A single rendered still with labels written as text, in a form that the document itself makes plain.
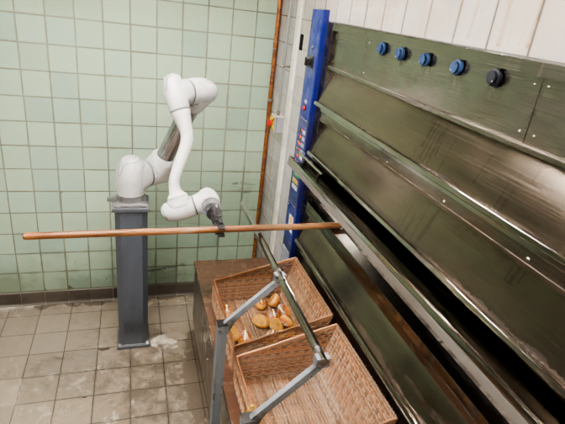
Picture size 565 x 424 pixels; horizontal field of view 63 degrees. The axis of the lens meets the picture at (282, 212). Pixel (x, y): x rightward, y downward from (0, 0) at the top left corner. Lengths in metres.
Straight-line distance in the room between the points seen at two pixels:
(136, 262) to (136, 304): 0.31
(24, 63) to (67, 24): 0.34
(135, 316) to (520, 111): 2.52
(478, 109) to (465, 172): 0.18
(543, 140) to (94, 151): 2.66
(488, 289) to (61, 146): 2.66
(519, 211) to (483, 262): 0.21
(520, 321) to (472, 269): 0.21
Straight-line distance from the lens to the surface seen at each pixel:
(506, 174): 1.35
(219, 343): 2.00
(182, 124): 2.39
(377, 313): 1.97
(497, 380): 1.22
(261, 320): 2.50
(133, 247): 2.90
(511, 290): 1.35
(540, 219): 1.24
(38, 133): 3.28
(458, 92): 1.53
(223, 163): 3.35
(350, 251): 2.12
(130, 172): 2.72
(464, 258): 1.47
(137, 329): 3.23
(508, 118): 1.37
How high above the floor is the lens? 2.15
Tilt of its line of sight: 24 degrees down
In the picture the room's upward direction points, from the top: 7 degrees clockwise
